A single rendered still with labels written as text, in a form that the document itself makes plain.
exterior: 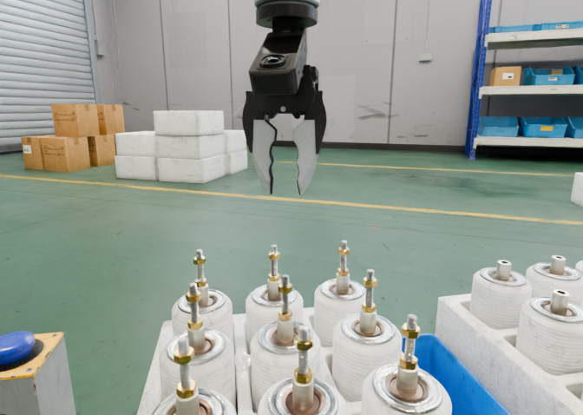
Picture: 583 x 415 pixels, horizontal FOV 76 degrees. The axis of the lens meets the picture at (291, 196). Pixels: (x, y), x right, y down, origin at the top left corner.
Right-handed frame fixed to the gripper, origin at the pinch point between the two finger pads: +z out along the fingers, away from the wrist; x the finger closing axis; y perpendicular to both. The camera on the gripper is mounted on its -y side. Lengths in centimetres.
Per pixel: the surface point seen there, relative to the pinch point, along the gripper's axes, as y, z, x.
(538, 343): 10.3, 25.5, -37.2
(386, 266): 85, 46, -24
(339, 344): 1.4, 22.3, -7.3
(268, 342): -1.3, 21.0, 2.1
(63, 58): 477, -80, 394
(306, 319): 17.2, 28.5, -1.4
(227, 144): 265, 20, 89
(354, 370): -0.1, 25.0, -9.4
